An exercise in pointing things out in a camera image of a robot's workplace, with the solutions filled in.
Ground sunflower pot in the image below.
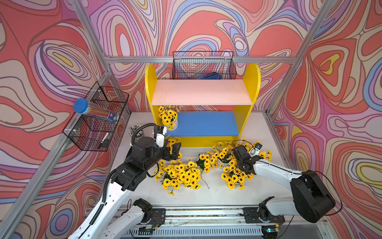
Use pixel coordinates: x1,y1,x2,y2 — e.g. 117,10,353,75
221,161,255,190
164,139,181,161
196,152,219,173
158,106,179,131
154,160,181,196
176,161,201,190
212,141,236,168
240,138,272,161

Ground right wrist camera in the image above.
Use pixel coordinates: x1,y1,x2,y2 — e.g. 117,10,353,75
249,142,262,156

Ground yellow shelf unit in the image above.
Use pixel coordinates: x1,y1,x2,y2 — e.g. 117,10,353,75
145,63,261,147

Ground black wire basket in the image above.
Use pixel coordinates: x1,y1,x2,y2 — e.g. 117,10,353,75
172,50,237,80
63,82,129,151

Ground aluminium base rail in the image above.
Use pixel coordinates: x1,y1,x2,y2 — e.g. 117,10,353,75
83,204,329,238

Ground blue item in rear basket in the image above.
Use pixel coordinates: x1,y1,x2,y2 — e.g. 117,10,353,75
198,72,222,80

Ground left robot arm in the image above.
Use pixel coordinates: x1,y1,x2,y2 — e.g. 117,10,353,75
69,123,181,239

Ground black wire basket left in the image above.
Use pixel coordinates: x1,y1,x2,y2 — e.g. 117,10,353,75
63,82,129,151

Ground clear jar of pencils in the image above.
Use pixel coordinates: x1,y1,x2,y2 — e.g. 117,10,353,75
129,124,144,138

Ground blue capped pencil tube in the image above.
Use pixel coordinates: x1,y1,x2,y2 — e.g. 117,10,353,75
73,98,118,124

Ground black marker in basket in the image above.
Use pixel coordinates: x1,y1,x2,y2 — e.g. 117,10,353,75
98,132,110,149

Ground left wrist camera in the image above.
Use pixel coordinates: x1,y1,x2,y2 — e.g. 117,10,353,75
153,125,167,148

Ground black wire basket rear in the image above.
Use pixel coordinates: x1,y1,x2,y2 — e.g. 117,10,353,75
172,50,237,80

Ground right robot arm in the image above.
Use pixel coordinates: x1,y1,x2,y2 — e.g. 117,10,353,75
232,145,336,223

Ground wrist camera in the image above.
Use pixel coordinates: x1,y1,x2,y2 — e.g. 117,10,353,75
153,125,167,148
249,142,262,156

